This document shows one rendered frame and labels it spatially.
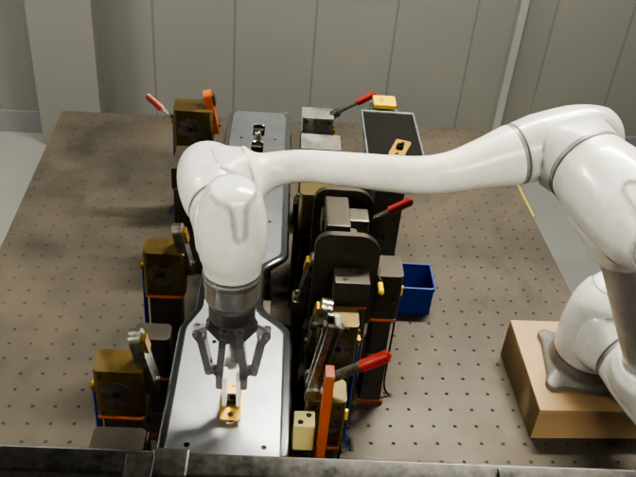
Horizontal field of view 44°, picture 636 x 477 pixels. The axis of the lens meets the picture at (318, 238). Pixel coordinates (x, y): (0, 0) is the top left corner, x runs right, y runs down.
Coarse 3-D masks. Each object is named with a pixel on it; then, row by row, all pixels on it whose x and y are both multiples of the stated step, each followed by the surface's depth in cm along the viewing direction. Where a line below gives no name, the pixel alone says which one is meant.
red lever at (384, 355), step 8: (384, 352) 133; (360, 360) 134; (368, 360) 133; (376, 360) 133; (384, 360) 133; (344, 368) 135; (352, 368) 134; (360, 368) 134; (368, 368) 134; (336, 376) 135; (344, 376) 135
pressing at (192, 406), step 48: (240, 144) 217; (288, 144) 219; (288, 192) 198; (288, 240) 182; (288, 336) 155; (192, 384) 144; (288, 384) 145; (192, 432) 135; (240, 432) 136; (288, 432) 136
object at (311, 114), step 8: (304, 112) 223; (312, 112) 224; (320, 112) 224; (328, 112) 224; (304, 120) 221; (312, 120) 221; (320, 120) 221; (328, 120) 221; (304, 128) 222; (312, 128) 222; (320, 128) 222; (328, 128) 222
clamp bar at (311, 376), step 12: (312, 324) 128; (324, 324) 128; (336, 324) 128; (324, 336) 132; (336, 336) 128; (324, 348) 130; (312, 360) 136; (324, 360) 131; (312, 372) 134; (324, 372) 133; (312, 384) 135
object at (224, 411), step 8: (232, 384) 142; (232, 392) 141; (232, 400) 138; (240, 400) 139; (224, 408) 138; (232, 408) 138; (240, 408) 138; (224, 416) 136; (232, 416) 136; (240, 416) 136
